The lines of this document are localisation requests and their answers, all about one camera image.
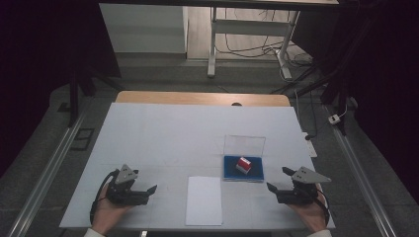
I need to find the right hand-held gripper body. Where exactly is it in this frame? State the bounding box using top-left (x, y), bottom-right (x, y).
top-left (276, 166), bottom-right (332, 206)

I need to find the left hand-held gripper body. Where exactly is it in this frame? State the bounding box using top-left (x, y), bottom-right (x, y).
top-left (105, 163), bottom-right (150, 207)

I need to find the blue ink pad box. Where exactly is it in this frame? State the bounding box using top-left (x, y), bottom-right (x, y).
top-left (222, 134), bottom-right (267, 184)

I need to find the red and white stamp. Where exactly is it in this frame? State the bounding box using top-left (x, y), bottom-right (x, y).
top-left (235, 156), bottom-right (253, 175)

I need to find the person's right hand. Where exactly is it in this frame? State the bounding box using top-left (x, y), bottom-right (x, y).
top-left (286, 184), bottom-right (330, 234)

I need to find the person's left hand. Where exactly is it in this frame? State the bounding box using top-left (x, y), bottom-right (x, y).
top-left (91, 183), bottom-right (133, 236)

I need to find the white table cover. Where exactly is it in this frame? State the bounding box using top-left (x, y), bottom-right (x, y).
top-left (58, 102), bottom-right (336, 230)

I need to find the white paper sheet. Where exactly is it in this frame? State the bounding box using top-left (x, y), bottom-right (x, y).
top-left (185, 176), bottom-right (224, 227)

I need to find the person's right white sleeve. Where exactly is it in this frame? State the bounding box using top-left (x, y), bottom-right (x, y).
top-left (306, 228), bottom-right (334, 237)

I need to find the person's white sleeve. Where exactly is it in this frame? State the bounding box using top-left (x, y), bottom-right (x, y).
top-left (83, 227), bottom-right (107, 237)
top-left (306, 228), bottom-right (334, 237)

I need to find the person's left white sleeve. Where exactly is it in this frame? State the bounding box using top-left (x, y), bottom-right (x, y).
top-left (83, 227), bottom-right (107, 237)

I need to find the black tripod stand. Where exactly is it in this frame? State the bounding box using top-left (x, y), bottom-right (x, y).
top-left (270, 60), bottom-right (352, 136)

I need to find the black metal stand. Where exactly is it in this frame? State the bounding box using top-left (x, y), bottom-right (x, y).
top-left (66, 63), bottom-right (124, 128)

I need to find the wooden table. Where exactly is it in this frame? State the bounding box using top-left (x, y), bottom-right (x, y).
top-left (115, 90), bottom-right (292, 108)

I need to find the dark curtain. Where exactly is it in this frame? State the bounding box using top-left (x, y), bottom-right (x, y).
top-left (291, 0), bottom-right (419, 205)
top-left (0, 0), bottom-right (123, 181)

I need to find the white cabinet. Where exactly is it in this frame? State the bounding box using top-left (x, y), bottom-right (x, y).
top-left (99, 3), bottom-right (189, 54)

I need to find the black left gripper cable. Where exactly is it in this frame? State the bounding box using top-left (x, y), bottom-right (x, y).
top-left (89, 169), bottom-right (121, 225)

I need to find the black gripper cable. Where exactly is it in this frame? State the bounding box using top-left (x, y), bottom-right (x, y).
top-left (89, 169), bottom-right (121, 225)
top-left (315, 188), bottom-right (331, 226)

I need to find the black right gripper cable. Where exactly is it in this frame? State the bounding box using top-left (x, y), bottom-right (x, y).
top-left (315, 188), bottom-right (331, 226)

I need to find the aluminium floor rail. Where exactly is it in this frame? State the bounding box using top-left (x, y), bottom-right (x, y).
top-left (323, 104), bottom-right (399, 237)
top-left (6, 110), bottom-right (87, 237)

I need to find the white desk frame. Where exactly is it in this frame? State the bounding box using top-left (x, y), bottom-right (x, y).
top-left (98, 0), bottom-right (340, 81)

